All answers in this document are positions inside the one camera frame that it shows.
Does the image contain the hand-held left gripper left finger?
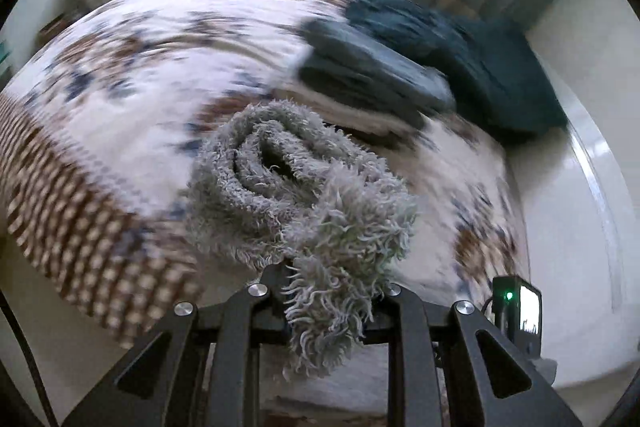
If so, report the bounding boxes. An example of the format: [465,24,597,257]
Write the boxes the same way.
[62,264,292,427]

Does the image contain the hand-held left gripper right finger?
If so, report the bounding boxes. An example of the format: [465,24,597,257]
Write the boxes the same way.
[365,282,583,427]

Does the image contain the grey fleece pants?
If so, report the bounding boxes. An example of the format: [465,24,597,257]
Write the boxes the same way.
[182,99,418,380]

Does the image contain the white headboard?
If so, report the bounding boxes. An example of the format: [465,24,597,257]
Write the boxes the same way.
[505,27,640,390]

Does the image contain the folded blue jeans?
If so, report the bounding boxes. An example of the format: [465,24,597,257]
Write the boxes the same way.
[297,19,456,128]

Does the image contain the floral bed blanket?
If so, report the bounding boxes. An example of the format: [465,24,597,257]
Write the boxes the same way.
[0,0,531,349]

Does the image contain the black cable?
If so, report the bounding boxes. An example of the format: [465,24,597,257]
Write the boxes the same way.
[0,293,58,427]

